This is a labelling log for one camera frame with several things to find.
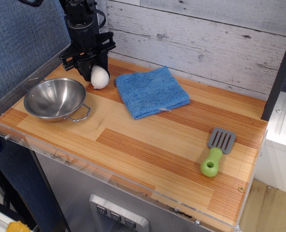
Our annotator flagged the grey spatula green handle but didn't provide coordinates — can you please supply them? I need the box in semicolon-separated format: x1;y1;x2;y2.
200;128;236;177

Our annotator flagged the white ridged side cabinet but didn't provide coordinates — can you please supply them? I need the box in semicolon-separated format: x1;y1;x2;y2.
254;92;286;192

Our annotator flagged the dark grey right post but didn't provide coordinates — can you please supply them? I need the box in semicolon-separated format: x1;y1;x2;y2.
261;51;286;121

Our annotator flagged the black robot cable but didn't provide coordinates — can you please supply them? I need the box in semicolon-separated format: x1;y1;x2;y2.
94;8;107;29

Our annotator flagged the clear acrylic front guard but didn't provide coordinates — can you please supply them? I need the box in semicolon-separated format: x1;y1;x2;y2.
0;117;241;232

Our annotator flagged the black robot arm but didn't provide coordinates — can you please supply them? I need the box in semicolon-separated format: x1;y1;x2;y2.
59;0;116;81

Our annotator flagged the stainless steel bowl with handles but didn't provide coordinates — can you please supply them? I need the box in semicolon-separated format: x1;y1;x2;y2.
24;77;91;122

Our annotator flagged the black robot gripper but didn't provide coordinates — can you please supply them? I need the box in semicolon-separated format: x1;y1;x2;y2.
59;16;116;82

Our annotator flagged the blue folded cloth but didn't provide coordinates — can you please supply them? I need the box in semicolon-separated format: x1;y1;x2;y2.
115;66;190;119

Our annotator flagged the silver dispenser button panel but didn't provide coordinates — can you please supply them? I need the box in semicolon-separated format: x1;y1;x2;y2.
90;194;150;232

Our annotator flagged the white plush egg black band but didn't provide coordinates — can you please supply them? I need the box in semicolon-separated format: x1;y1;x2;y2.
90;65;109;89

